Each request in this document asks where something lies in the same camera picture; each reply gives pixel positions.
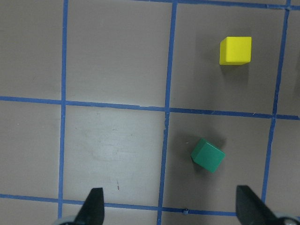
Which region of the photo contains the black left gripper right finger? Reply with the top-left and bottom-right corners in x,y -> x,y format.
236,185 -> 284,225

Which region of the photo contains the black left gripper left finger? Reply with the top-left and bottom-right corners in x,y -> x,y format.
74,187 -> 105,225

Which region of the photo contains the green wooden block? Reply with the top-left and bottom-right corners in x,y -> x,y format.
191,138 -> 225,173

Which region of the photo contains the yellow wooden block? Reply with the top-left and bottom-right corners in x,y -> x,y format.
219,37 -> 252,66

